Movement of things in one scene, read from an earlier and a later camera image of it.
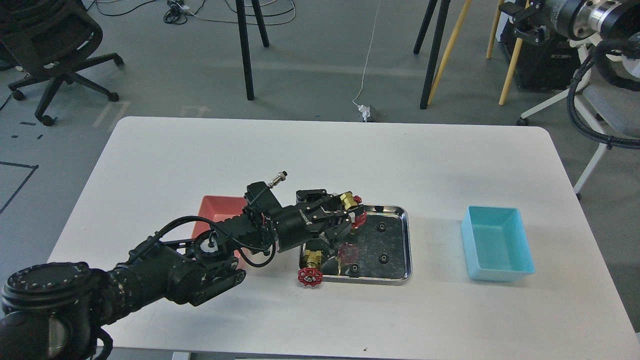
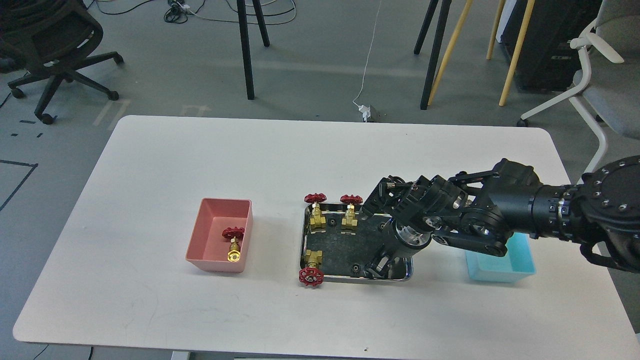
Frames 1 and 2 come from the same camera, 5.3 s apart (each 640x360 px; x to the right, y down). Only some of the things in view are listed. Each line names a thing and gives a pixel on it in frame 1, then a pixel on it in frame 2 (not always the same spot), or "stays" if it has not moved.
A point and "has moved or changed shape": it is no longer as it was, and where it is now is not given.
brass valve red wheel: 360,219 has moved or changed shape
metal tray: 379,252 stays
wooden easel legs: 461,18 stays
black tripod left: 244,42 stays
